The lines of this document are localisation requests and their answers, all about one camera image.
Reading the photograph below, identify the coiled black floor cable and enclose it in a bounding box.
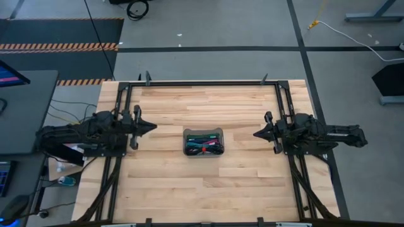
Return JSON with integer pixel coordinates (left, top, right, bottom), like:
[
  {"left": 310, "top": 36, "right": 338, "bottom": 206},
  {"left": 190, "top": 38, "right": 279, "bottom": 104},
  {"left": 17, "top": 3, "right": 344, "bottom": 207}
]
[{"left": 126, "top": 0, "right": 150, "bottom": 22}]

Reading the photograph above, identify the black keyboard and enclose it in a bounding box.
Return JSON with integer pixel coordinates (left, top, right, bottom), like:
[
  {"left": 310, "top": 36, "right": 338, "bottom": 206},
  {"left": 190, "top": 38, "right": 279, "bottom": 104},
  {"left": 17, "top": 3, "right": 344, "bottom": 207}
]
[{"left": 0, "top": 160, "right": 17, "bottom": 198}]

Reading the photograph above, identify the yellow hanging cable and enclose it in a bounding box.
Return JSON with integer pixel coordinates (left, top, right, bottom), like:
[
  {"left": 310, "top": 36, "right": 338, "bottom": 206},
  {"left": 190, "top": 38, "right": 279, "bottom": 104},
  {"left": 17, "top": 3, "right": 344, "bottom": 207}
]
[{"left": 307, "top": 0, "right": 326, "bottom": 31}]

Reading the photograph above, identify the blue water bottle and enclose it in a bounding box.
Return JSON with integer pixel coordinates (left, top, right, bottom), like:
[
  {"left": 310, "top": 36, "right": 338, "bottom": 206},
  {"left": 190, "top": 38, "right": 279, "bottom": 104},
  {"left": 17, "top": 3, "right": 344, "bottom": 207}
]
[{"left": 57, "top": 175, "right": 77, "bottom": 187}]

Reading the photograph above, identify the white floor cable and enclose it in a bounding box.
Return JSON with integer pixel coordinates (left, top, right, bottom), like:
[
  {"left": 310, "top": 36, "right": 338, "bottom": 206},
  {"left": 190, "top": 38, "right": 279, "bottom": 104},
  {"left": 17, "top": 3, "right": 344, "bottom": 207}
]
[{"left": 316, "top": 20, "right": 404, "bottom": 62}]

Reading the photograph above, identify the green braided cable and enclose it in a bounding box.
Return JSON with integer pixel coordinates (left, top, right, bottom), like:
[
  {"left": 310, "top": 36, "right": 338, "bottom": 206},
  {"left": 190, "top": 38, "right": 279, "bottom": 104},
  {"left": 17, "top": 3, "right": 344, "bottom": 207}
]
[{"left": 186, "top": 134, "right": 221, "bottom": 140}]

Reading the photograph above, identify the black computer mouse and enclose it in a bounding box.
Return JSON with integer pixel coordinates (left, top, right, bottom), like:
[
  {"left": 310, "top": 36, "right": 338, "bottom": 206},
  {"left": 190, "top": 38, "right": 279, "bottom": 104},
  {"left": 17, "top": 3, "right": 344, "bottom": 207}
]
[{"left": 0, "top": 194, "right": 30, "bottom": 226}]

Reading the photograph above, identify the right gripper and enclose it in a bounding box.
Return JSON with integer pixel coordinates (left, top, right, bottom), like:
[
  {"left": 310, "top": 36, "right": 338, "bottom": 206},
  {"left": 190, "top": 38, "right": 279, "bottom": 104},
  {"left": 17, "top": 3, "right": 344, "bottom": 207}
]
[{"left": 253, "top": 111, "right": 295, "bottom": 154}]

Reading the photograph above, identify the black computer desk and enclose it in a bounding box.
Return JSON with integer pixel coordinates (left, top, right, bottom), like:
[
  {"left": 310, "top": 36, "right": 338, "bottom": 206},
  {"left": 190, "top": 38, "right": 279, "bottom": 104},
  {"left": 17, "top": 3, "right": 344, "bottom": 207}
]
[{"left": 0, "top": 153, "right": 48, "bottom": 227}]

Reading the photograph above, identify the translucent grey plastic bin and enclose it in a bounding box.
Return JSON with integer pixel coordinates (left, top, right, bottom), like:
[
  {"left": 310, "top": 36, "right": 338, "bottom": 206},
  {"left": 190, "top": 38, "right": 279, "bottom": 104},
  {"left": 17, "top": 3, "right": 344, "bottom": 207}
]
[{"left": 182, "top": 127, "right": 225, "bottom": 158}]

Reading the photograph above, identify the grey desk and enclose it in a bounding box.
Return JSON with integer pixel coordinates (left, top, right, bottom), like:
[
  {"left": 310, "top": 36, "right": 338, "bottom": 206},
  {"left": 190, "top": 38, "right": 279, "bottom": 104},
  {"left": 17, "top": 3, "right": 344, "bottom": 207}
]
[{"left": 0, "top": 69, "right": 59, "bottom": 155}]

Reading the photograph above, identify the computer monitor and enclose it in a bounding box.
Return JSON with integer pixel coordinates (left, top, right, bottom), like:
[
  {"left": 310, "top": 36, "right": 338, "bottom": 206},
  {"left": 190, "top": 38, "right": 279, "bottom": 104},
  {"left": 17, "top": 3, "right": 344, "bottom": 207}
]
[{"left": 0, "top": 59, "right": 32, "bottom": 88}]

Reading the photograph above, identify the black box on grey stand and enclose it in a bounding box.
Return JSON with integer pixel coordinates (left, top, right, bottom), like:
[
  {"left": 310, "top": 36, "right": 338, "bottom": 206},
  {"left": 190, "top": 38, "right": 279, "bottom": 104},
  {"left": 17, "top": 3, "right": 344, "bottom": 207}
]
[{"left": 371, "top": 62, "right": 404, "bottom": 106}]

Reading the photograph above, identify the black hazard striped floor mat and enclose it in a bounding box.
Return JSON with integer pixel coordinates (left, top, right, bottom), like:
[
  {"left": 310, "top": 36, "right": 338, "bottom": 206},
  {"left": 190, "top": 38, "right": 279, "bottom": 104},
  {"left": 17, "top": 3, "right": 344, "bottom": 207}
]
[{"left": 0, "top": 17, "right": 124, "bottom": 86}]

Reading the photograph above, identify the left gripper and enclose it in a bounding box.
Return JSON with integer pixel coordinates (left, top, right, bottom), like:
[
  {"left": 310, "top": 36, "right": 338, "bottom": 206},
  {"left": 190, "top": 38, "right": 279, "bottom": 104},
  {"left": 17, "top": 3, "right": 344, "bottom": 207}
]
[{"left": 121, "top": 105, "right": 158, "bottom": 151}]

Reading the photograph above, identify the white metal bracket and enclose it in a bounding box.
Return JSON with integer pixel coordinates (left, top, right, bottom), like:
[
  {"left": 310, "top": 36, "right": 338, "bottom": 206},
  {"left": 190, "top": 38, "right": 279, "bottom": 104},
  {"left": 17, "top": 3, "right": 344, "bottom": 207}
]
[
  {"left": 275, "top": 222, "right": 313, "bottom": 227},
  {"left": 100, "top": 222, "right": 137, "bottom": 227}
]

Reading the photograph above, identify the black hanging cable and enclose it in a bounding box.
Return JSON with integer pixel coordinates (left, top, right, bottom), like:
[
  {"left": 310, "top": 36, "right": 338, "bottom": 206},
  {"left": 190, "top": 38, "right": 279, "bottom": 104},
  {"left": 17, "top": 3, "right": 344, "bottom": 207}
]
[{"left": 83, "top": 0, "right": 116, "bottom": 81}]

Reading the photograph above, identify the grey table leg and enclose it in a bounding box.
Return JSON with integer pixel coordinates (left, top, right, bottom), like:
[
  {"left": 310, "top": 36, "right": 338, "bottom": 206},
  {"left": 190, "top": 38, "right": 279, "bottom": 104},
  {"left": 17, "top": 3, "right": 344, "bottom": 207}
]
[{"left": 344, "top": 0, "right": 404, "bottom": 23}]

